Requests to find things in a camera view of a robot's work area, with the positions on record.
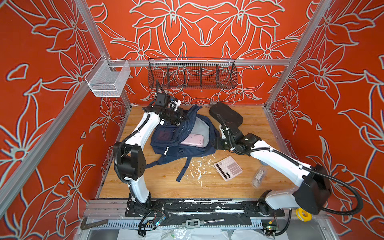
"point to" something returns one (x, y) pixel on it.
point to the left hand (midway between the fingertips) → (188, 116)
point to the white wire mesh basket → (108, 78)
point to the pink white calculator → (228, 168)
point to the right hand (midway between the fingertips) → (213, 143)
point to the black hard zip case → (225, 115)
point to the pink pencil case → (193, 139)
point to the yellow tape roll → (303, 215)
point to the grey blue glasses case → (264, 163)
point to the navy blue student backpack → (166, 138)
